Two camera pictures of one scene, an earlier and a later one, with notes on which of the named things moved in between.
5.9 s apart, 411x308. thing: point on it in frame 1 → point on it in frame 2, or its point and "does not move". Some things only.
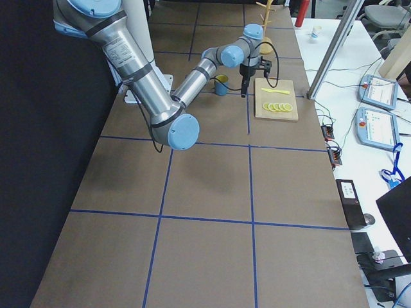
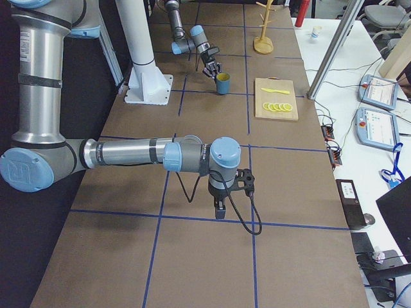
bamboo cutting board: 275,103 does not move
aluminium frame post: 350,17 does not move
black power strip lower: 335,156 does not move
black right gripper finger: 244,84 → 220,209
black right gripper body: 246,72 → 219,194
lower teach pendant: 377,128 does not move
